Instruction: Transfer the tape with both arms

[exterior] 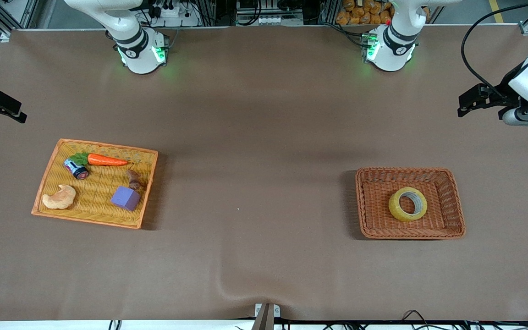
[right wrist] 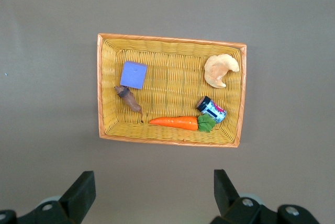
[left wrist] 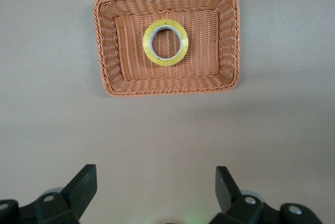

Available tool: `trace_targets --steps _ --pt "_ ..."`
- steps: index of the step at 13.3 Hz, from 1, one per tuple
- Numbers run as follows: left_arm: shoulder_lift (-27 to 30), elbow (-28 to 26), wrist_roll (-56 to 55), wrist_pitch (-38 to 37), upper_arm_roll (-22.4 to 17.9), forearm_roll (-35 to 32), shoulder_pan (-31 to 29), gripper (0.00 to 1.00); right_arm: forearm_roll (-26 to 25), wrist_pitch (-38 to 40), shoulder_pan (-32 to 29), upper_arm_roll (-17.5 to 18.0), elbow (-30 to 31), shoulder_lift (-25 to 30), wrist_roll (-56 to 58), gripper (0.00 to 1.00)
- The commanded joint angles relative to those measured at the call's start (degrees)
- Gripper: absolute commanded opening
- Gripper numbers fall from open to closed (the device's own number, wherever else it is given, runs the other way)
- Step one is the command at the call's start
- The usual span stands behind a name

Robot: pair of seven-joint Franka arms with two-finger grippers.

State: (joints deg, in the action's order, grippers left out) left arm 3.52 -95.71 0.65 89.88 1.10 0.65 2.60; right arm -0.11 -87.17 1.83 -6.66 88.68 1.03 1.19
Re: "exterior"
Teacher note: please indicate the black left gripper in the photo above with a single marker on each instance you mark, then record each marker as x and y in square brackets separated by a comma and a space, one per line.
[501, 91]

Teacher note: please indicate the yellow adhesive tape roll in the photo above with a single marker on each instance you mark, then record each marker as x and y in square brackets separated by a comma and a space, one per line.
[393, 206]

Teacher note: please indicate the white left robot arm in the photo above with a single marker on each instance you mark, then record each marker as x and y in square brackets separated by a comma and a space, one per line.
[390, 55]

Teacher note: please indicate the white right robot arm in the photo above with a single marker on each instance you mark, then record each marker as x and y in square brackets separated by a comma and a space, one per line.
[140, 59]

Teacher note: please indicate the small blue battery can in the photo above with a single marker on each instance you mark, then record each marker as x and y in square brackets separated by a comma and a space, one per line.
[77, 169]

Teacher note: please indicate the toy croissant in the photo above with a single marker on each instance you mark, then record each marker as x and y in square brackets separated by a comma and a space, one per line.
[60, 199]

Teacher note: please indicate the orange toy carrot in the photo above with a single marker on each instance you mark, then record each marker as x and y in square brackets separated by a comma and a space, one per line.
[106, 160]

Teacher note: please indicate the orange yellow woven tray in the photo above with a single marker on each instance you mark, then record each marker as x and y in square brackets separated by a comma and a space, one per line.
[90, 210]

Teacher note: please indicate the small brown figurine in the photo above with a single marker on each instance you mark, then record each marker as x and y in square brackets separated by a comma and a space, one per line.
[134, 179]

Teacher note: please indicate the purple foam cube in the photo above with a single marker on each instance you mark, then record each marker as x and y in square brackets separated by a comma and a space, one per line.
[125, 198]

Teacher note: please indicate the bag of orange buns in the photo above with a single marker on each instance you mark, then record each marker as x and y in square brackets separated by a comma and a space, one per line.
[360, 13]

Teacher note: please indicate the brown wicker basket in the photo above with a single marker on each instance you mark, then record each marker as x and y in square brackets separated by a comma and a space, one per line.
[374, 220]

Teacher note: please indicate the white power strip with plugs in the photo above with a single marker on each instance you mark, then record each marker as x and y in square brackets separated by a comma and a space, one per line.
[184, 18]

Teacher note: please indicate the slim white power strip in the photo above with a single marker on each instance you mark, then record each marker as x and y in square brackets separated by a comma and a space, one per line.
[273, 20]

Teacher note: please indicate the brown table cover cloth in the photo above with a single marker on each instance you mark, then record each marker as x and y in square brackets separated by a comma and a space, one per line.
[245, 252]

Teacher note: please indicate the metal table clamp bracket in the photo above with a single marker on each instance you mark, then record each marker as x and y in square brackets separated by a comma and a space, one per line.
[266, 314]

